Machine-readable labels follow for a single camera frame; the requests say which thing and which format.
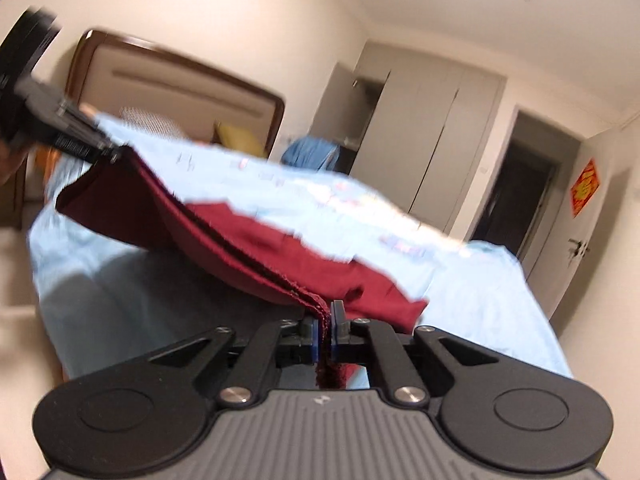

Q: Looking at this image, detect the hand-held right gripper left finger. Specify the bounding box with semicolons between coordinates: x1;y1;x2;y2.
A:
145;315;322;408

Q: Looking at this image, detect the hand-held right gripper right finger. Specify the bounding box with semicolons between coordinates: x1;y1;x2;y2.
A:
331;300;506;408

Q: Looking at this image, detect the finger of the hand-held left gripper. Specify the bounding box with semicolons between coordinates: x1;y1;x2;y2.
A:
45;132;125;165
20;80;115;150

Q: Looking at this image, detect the dark red long-sleeve shirt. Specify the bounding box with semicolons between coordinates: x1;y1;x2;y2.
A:
55;146;430;391

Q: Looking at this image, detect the houndstooth pillow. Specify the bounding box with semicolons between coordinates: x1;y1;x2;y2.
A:
120;106;187;140

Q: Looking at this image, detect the padded beige headboard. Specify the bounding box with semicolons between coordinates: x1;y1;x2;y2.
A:
67;30;286;161

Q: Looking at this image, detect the light blue printed blanket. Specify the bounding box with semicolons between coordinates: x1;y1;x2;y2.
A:
27;112;575;391

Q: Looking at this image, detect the olive green pillow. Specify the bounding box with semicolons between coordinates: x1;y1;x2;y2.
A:
214;121;266;158

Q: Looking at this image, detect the blue cloth heap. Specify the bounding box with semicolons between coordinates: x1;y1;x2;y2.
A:
280;136;341;173

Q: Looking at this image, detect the grey wardrobe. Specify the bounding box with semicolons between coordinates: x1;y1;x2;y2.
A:
312;40;506;236

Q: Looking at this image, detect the white room door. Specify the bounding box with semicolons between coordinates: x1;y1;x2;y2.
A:
547;132;640;341

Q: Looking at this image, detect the red diamond door decoration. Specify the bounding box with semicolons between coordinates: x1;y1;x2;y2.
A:
571;158;599;218

